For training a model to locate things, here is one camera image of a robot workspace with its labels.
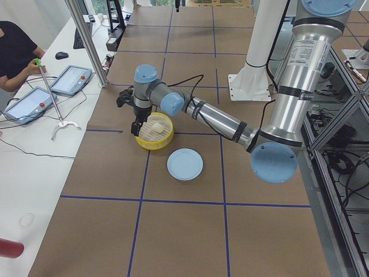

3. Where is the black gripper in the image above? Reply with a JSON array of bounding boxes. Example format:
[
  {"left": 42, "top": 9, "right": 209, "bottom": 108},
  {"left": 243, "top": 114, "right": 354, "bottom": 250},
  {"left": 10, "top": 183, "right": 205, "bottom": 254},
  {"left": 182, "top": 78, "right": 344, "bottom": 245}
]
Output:
[{"left": 116, "top": 88, "right": 152, "bottom": 136}]

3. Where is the pale white bun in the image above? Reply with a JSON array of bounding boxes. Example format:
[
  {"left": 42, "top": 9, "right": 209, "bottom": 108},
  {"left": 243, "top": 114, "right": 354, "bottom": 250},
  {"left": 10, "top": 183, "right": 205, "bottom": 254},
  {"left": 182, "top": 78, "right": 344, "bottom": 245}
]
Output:
[{"left": 152, "top": 123, "right": 165, "bottom": 133}]

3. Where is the light blue plate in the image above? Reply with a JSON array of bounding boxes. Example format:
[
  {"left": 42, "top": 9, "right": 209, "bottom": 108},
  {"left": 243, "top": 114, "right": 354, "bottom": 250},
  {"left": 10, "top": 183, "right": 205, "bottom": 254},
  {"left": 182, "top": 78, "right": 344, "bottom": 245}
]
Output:
[{"left": 167, "top": 148, "right": 204, "bottom": 181}]

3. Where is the far teach pendant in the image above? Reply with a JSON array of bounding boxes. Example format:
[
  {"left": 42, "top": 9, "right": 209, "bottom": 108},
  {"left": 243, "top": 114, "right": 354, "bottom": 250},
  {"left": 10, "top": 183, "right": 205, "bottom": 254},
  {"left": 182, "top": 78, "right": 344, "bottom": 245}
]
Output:
[{"left": 51, "top": 65, "right": 92, "bottom": 96}]

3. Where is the teach pendant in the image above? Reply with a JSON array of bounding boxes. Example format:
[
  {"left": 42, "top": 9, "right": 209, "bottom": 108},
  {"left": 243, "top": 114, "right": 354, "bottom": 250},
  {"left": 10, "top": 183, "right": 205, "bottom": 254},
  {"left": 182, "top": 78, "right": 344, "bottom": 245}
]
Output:
[
  {"left": 51, "top": 65, "right": 92, "bottom": 96},
  {"left": 3, "top": 87, "right": 52, "bottom": 125}
]

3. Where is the black keyboard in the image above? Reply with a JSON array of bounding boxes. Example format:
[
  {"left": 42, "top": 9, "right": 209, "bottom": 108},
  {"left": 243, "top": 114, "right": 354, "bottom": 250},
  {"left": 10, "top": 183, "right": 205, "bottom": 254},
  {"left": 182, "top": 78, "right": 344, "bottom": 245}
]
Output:
[{"left": 73, "top": 20, "right": 94, "bottom": 50}]

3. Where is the black computer box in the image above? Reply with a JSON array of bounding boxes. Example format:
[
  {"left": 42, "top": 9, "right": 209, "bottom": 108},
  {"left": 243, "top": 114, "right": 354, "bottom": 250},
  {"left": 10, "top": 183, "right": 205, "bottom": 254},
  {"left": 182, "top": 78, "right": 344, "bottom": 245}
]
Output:
[{"left": 106, "top": 0, "right": 126, "bottom": 52}]

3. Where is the brown paper table cover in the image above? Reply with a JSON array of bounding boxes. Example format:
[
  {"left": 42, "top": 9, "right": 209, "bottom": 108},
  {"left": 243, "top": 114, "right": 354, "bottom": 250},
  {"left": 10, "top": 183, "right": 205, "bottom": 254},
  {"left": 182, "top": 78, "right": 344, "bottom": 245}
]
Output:
[{"left": 29, "top": 7, "right": 330, "bottom": 276}]

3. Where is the black computer mouse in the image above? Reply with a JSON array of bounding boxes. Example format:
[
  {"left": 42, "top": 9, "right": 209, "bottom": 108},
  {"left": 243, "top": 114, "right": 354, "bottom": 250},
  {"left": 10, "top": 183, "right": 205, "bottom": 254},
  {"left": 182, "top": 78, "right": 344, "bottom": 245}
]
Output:
[{"left": 55, "top": 51, "right": 69, "bottom": 60}]

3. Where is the near teach pendant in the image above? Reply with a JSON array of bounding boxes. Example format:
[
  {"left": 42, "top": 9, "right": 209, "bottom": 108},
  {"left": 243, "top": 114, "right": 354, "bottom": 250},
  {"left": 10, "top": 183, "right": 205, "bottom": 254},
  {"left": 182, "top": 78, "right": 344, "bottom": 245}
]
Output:
[{"left": 3, "top": 87, "right": 52, "bottom": 125}]

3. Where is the metal reacher grabber tool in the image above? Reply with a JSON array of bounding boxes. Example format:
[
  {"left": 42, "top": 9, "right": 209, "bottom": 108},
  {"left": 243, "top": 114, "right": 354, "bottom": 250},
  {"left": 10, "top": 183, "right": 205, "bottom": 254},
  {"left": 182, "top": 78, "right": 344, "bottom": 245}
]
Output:
[{"left": 34, "top": 58, "right": 82, "bottom": 141}]

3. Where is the seated person in black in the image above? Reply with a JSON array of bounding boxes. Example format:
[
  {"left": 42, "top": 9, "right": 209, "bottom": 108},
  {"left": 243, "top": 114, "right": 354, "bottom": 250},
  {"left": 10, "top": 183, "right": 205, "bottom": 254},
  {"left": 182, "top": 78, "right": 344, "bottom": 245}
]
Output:
[{"left": 1, "top": 21, "right": 45, "bottom": 93}]

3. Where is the red bottle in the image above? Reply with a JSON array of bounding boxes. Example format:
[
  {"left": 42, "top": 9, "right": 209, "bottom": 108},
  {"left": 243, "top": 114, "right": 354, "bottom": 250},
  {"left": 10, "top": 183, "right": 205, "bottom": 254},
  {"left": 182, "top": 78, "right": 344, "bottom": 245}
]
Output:
[{"left": 0, "top": 238, "right": 24, "bottom": 259}]

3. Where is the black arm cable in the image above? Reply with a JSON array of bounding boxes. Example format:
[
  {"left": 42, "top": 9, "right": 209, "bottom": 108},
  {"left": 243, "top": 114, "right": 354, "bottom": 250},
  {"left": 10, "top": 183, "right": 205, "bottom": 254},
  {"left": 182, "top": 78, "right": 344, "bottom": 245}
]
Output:
[{"left": 167, "top": 74, "right": 292, "bottom": 142}]

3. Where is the white camera mast base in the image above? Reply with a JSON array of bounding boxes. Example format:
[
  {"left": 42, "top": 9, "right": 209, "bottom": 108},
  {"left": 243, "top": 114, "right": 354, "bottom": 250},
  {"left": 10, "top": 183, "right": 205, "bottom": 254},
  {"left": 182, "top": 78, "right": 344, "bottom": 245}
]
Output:
[{"left": 228, "top": 0, "right": 289, "bottom": 102}]

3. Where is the aluminium frame post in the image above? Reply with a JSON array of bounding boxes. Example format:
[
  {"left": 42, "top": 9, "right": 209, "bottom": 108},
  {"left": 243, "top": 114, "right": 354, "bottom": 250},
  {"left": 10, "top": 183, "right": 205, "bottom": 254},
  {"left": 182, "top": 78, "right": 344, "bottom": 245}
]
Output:
[{"left": 65, "top": 0, "right": 108, "bottom": 88}]

